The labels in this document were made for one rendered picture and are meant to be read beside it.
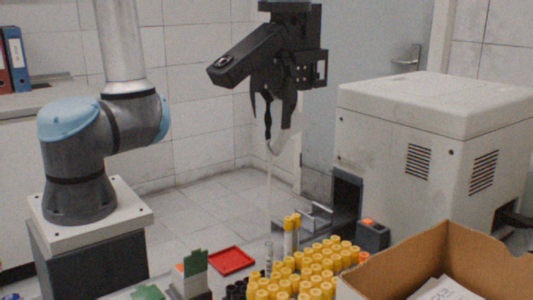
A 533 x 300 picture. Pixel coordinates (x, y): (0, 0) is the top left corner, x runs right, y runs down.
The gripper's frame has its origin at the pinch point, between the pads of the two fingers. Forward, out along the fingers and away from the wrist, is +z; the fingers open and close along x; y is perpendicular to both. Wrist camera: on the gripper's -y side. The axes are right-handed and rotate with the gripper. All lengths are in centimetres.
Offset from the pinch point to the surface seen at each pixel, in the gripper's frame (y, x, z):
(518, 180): 50, -14, 13
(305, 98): 149, 162, 45
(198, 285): -11.3, 2.9, 20.6
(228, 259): 0.0, 12.8, 25.8
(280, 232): 8.9, 8.7, 21.3
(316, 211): 19.0, 9.8, 20.4
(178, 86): 93, 230, 43
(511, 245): 48, -16, 26
